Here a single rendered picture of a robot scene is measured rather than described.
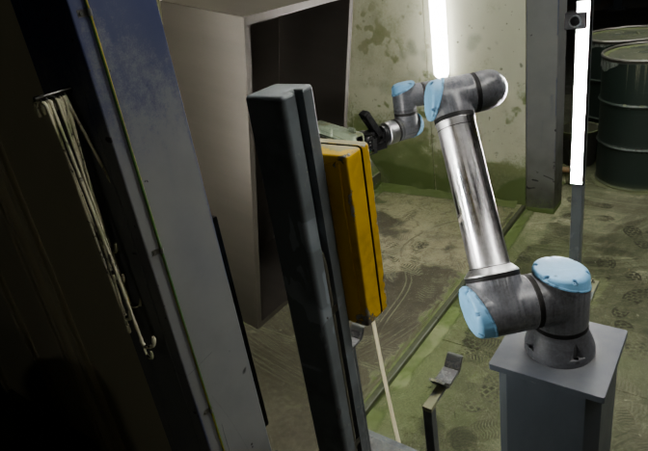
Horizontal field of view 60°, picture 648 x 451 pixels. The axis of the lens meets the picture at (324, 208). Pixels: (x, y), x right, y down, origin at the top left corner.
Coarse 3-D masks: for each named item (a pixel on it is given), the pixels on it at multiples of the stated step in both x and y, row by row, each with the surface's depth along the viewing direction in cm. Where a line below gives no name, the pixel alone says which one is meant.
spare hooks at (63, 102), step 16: (48, 96) 98; (64, 96) 99; (48, 112) 98; (64, 112) 100; (80, 128) 103; (80, 160) 104; (80, 176) 103; (80, 192) 106; (96, 208) 110; (96, 224) 107; (96, 240) 111; (112, 256) 111; (112, 272) 114; (112, 288) 117; (128, 304) 114; (128, 320) 119
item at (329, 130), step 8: (320, 120) 222; (320, 128) 217; (328, 128) 212; (336, 128) 209; (344, 128) 207; (352, 128) 200; (328, 136) 214; (336, 136) 208; (344, 136) 202; (352, 136) 198; (360, 136) 198
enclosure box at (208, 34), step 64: (192, 0) 180; (256, 0) 183; (320, 0) 190; (192, 64) 182; (256, 64) 227; (320, 64) 227; (192, 128) 196; (256, 192) 255; (256, 256) 207; (256, 320) 222
